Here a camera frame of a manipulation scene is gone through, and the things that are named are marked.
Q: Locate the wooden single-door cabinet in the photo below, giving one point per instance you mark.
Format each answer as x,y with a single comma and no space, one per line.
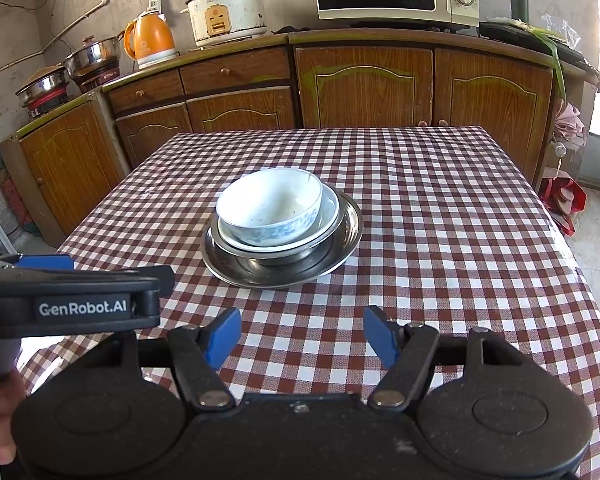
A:
70,170

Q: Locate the red induction cooker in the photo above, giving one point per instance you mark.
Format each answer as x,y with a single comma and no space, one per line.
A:
45,106
100,81

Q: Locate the pink cloth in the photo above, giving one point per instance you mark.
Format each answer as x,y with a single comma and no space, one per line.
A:
570,125

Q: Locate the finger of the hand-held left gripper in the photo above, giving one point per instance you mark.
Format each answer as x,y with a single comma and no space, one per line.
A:
155,277
45,261

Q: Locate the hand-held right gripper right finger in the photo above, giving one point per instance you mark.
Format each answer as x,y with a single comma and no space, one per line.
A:
380,339

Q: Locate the red bag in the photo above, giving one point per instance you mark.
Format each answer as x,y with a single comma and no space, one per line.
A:
549,190

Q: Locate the red gas cylinder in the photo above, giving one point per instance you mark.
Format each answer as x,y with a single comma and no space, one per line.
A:
11,197

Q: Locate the white power strip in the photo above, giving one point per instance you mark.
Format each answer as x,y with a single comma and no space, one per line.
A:
154,2

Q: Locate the blue patterned white bowl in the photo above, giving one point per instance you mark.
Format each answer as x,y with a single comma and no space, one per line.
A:
265,205

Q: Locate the steel pan with brown lid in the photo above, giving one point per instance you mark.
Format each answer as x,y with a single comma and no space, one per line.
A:
42,85

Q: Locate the steel pot with lid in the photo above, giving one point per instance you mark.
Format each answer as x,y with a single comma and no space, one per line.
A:
92,57

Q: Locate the large steel plate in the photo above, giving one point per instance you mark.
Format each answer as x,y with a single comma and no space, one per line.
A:
280,276

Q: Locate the black flat cooktop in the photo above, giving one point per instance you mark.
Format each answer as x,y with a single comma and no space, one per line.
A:
510,35

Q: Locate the wide wooden drawer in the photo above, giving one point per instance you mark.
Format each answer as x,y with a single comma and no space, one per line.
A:
255,67

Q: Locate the white rice cooker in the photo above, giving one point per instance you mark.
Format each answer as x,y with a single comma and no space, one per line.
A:
230,15

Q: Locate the dark cloth scrap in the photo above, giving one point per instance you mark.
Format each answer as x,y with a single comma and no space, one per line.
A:
597,80

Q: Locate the wooden two-door cabinet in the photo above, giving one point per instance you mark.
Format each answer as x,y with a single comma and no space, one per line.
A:
365,90

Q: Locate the small black cloth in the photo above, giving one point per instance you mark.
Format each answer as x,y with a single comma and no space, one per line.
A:
290,30

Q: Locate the green onion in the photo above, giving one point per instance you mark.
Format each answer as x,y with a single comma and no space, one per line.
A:
540,32

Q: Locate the steel bowl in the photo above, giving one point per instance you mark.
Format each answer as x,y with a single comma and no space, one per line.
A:
300,256

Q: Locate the wooden cabinet door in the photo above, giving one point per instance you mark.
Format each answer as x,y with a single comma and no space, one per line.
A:
365,90
155,135
240,110
495,110
70,170

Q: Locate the plain white shallow bowl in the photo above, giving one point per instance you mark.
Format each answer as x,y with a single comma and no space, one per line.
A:
331,210

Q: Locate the small round white object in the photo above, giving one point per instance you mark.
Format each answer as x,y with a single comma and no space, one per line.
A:
560,150

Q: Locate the clear plastic bag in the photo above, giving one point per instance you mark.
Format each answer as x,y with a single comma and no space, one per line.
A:
562,27

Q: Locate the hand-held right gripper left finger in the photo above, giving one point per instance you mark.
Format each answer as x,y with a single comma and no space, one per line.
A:
225,339

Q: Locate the person's left hand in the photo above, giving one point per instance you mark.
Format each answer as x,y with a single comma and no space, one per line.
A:
0,410

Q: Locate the tan slipper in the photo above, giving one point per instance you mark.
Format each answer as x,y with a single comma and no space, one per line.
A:
567,201

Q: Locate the orange electric kettle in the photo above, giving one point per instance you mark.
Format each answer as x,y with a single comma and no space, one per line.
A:
152,40

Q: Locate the brown checkered tablecloth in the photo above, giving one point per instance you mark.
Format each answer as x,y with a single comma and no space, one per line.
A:
430,210

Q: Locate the narrow wooden drawer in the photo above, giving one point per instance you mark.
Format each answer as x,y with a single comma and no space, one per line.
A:
160,92

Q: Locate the green thermos bottle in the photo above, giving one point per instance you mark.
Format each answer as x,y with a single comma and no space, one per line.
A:
519,5

